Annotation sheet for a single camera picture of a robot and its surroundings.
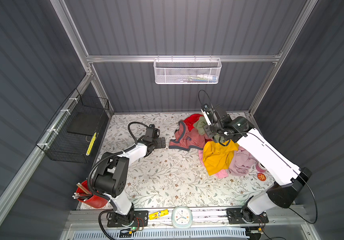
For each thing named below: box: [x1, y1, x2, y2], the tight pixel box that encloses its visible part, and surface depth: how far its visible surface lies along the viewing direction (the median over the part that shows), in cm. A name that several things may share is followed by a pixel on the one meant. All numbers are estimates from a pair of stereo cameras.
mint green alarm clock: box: [171, 206, 193, 229], surface depth 73 cm
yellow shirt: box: [202, 139, 239, 176], surface depth 89 cm
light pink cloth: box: [198, 149, 229, 179], surface depth 91 cm
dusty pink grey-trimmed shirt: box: [168, 120, 212, 151], surface depth 101 cm
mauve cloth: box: [228, 145, 258, 176], surface depth 90 cm
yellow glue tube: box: [148, 209, 169, 220], surface depth 75 cm
